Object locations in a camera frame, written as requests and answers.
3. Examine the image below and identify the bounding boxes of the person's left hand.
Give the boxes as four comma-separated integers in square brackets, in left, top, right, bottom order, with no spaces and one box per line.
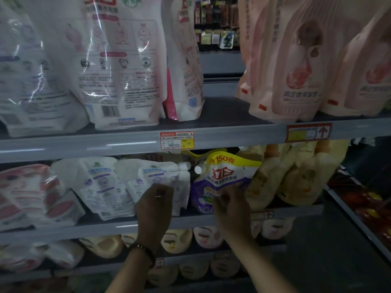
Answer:
[135,183,176,248]

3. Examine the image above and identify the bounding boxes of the person's right hand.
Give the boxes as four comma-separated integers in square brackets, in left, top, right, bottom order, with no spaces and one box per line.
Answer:
[211,184,253,243]

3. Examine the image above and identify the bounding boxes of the purple yellow-top Liby pouch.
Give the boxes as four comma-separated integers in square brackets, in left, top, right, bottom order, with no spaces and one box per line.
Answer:
[190,149,263,215]

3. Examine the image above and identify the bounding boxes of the white blue-print refill pouch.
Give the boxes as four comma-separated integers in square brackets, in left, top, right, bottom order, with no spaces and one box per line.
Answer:
[49,156,137,221]

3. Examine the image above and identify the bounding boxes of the grey metal shelf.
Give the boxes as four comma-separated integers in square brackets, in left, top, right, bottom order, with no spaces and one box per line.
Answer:
[0,94,391,293]

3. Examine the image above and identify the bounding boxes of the small pink white Chaoneng pouches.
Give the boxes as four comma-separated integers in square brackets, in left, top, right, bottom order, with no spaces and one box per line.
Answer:
[0,164,88,230]

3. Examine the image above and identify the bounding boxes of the magenta Liby detergent pouch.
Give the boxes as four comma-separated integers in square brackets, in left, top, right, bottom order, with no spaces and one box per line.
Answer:
[159,0,206,122]

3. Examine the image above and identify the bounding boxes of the person's right forearm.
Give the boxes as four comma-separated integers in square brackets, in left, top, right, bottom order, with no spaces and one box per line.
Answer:
[234,232,301,293]

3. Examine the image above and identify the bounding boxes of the dark aisle shelf unit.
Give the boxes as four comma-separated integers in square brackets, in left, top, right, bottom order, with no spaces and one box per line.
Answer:
[324,137,391,266]

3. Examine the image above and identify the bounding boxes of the red-framed price tag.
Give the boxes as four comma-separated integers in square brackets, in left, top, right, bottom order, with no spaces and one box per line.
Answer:
[159,130,197,151]
[250,210,275,221]
[285,122,334,143]

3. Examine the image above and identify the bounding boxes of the row of pale yellow bottles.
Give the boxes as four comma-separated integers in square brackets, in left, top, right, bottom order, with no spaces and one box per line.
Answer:
[0,218,295,272]

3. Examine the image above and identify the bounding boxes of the row of pale round packs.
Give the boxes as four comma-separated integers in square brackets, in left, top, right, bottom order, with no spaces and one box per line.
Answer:
[0,258,243,293]

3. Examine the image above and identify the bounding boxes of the row of red round packs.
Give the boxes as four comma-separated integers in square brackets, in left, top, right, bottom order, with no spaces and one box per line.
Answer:
[329,173,391,249]

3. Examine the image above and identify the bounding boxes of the rack of hanging blister packs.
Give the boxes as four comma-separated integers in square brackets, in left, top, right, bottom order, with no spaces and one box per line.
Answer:
[194,0,240,51]

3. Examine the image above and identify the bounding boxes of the dark beaded bracelet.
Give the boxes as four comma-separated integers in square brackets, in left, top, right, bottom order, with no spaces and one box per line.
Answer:
[127,241,157,267]

